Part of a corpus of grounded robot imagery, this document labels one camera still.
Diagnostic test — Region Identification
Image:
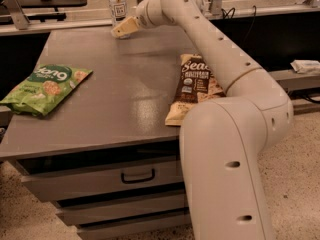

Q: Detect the green snack bag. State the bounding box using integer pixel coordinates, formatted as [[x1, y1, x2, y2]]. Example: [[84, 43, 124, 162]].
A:
[[1, 64, 92, 116]]

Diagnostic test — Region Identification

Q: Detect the grey drawer cabinet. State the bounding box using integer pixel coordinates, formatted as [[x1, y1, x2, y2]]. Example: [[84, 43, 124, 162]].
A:
[[1, 26, 194, 240]]

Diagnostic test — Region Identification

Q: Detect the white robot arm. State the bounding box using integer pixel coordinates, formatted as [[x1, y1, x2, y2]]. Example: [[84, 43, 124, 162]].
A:
[[112, 0, 293, 240]]

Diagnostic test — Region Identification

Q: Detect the dark tray table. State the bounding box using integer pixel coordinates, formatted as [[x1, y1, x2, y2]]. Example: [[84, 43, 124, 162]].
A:
[[17, 0, 87, 22]]

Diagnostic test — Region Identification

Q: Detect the clear plastic water bottle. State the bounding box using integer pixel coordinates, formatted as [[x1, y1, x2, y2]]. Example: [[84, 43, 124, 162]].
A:
[[109, 0, 127, 27]]

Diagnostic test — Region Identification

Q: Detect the metal frame post left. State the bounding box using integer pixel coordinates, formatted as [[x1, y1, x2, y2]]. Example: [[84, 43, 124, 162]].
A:
[[3, 0, 29, 30]]

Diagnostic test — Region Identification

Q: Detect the white wipes packet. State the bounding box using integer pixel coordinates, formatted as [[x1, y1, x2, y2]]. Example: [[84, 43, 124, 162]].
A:
[[291, 60, 320, 75]]

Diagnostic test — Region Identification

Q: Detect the sea salt chips bag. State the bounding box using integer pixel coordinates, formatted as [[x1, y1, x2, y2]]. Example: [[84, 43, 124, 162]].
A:
[[165, 54, 225, 126]]

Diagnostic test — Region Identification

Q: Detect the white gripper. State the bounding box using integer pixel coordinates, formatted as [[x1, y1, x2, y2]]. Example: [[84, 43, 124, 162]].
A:
[[111, 0, 174, 38]]

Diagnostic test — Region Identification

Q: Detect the black drawer handle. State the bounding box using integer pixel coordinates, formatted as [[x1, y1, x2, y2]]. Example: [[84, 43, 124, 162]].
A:
[[120, 169, 156, 184]]

